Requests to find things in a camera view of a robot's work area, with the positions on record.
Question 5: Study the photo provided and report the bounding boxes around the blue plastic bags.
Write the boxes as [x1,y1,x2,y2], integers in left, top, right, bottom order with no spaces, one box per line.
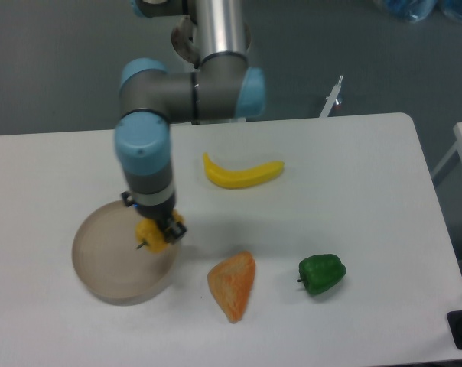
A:
[373,0,462,24]

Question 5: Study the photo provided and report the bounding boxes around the yellow toy bell pepper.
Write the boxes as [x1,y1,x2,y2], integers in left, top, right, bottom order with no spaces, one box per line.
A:
[135,210,184,253]

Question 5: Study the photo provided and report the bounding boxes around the beige round plate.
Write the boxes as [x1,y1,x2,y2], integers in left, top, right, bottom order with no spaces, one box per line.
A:
[72,201,181,305]

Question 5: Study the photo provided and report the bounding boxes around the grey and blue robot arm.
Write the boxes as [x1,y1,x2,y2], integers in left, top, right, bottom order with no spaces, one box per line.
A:
[114,1,265,244]

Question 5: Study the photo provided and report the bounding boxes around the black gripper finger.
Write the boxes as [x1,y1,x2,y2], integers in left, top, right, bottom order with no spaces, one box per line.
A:
[158,216,187,244]

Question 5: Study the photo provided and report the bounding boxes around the green toy bell pepper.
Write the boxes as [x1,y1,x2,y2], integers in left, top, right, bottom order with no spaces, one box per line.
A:
[296,254,347,296]

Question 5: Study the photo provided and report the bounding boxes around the yellow toy banana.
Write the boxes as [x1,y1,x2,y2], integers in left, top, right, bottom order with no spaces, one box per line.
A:
[203,153,285,190]

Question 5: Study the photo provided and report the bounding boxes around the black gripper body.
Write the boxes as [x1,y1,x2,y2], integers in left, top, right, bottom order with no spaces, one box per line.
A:
[134,196,177,229]

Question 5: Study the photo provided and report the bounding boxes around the orange toy bread slice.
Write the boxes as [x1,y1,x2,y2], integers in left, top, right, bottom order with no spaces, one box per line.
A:
[207,251,256,323]

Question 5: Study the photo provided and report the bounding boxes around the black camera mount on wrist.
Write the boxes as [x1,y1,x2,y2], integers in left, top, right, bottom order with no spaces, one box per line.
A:
[120,191,135,207]

